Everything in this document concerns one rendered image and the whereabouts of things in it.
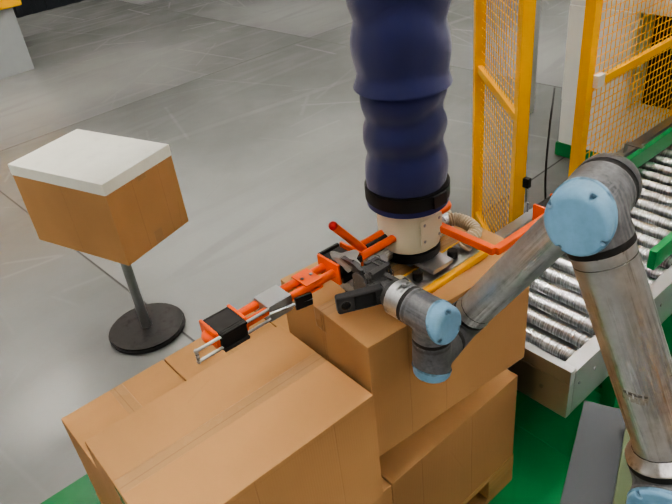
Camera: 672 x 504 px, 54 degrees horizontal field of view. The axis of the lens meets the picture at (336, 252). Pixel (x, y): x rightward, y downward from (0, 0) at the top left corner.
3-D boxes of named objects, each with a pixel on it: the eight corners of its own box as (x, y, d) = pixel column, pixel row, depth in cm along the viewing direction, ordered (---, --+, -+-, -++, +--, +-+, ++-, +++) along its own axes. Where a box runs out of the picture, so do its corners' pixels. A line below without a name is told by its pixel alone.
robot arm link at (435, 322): (436, 356, 144) (436, 320, 138) (395, 331, 152) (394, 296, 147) (464, 335, 149) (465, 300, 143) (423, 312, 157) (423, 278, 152)
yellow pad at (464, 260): (461, 243, 194) (462, 229, 191) (489, 256, 187) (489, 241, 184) (378, 296, 176) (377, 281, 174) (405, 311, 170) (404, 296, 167)
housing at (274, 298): (278, 298, 163) (275, 283, 160) (294, 309, 158) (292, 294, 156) (255, 311, 159) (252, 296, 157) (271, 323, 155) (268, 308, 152)
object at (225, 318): (232, 320, 157) (228, 303, 154) (250, 333, 152) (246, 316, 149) (202, 337, 153) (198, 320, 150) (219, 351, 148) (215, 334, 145)
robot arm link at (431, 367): (463, 364, 159) (464, 324, 152) (439, 394, 151) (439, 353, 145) (429, 351, 164) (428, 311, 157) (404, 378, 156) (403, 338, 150)
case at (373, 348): (436, 301, 236) (434, 203, 214) (524, 357, 208) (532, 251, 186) (297, 381, 209) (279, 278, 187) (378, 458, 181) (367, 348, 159)
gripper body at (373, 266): (375, 278, 167) (410, 298, 159) (350, 294, 163) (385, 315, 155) (373, 254, 163) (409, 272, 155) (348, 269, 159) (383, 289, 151)
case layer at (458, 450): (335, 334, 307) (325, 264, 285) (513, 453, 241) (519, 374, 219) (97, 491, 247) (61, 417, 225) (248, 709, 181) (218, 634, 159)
